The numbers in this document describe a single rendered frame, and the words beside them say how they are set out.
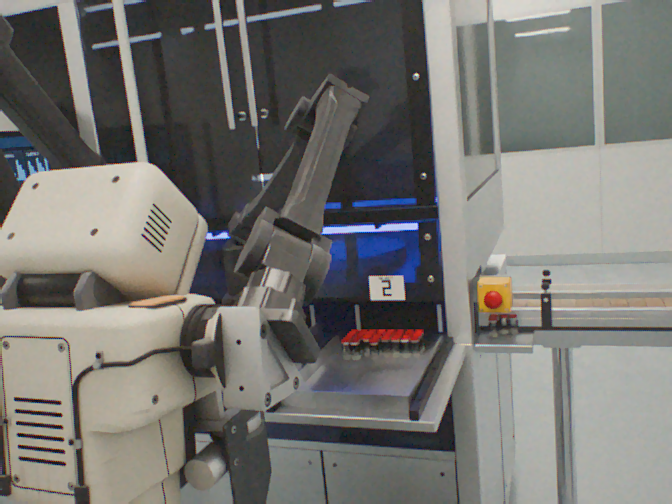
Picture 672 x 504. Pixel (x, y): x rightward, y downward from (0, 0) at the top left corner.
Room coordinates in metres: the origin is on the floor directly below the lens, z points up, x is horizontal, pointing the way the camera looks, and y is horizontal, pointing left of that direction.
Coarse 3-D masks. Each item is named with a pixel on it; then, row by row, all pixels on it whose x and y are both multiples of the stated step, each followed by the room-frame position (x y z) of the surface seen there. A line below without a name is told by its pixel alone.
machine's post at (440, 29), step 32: (448, 0) 1.41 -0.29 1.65; (448, 32) 1.41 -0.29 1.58; (448, 64) 1.42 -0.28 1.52; (448, 96) 1.42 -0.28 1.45; (448, 128) 1.42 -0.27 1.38; (448, 160) 1.42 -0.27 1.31; (448, 192) 1.42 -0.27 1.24; (448, 224) 1.42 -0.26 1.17; (448, 256) 1.43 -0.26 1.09; (448, 288) 1.43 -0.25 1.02; (448, 320) 1.43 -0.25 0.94; (480, 416) 1.46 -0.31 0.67; (480, 448) 1.43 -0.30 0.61; (480, 480) 1.41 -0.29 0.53
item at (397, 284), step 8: (376, 280) 1.49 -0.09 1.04; (392, 280) 1.47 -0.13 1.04; (400, 280) 1.47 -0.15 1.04; (376, 288) 1.49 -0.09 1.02; (392, 288) 1.47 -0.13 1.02; (400, 288) 1.47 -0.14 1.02; (376, 296) 1.49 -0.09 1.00; (384, 296) 1.48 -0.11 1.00; (392, 296) 1.47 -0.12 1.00; (400, 296) 1.47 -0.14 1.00
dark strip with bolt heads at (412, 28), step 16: (400, 0) 1.45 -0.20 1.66; (416, 0) 1.44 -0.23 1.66; (416, 16) 1.44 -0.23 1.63; (416, 32) 1.44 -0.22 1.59; (416, 48) 1.44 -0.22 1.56; (416, 64) 1.44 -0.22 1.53; (416, 80) 1.45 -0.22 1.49; (416, 96) 1.45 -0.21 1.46; (416, 112) 1.45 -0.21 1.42; (416, 128) 1.45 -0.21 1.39; (416, 144) 1.45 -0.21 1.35; (416, 160) 1.45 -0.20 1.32; (416, 176) 1.45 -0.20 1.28; (432, 176) 1.44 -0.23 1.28; (416, 192) 1.45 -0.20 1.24; (432, 192) 1.44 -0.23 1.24
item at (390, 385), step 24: (336, 336) 1.48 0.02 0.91; (336, 360) 1.40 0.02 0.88; (360, 360) 1.38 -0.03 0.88; (384, 360) 1.36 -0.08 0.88; (408, 360) 1.35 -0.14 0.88; (432, 360) 1.29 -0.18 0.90; (312, 384) 1.27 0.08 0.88; (336, 384) 1.25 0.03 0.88; (360, 384) 1.24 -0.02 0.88; (384, 384) 1.23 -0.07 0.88; (408, 384) 1.22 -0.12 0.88; (336, 408) 1.14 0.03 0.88; (360, 408) 1.12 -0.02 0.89; (384, 408) 1.10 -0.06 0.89; (408, 408) 1.09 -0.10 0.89
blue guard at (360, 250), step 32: (352, 224) 1.50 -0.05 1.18; (384, 224) 1.48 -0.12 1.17; (416, 224) 1.45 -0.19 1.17; (352, 256) 1.51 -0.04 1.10; (384, 256) 1.48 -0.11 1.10; (416, 256) 1.45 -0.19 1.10; (192, 288) 1.67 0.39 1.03; (224, 288) 1.63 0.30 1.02; (320, 288) 1.54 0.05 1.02; (352, 288) 1.51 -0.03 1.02; (416, 288) 1.45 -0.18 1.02
